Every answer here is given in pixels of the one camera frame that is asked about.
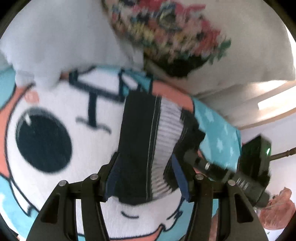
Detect beige padded headboard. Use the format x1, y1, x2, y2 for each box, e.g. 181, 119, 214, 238
198, 80, 295, 130

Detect turquoise cartoon star blanket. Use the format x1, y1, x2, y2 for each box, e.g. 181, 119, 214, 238
1, 67, 241, 240

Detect pink plastic bag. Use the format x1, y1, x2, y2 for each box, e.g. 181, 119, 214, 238
259, 187, 295, 230

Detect white floral pillow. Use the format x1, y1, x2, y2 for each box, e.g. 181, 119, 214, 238
102, 1, 295, 94

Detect black white striped pants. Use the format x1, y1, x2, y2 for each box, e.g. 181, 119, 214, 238
112, 91, 205, 205

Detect white plush pillow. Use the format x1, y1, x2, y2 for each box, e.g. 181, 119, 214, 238
1, 1, 144, 88

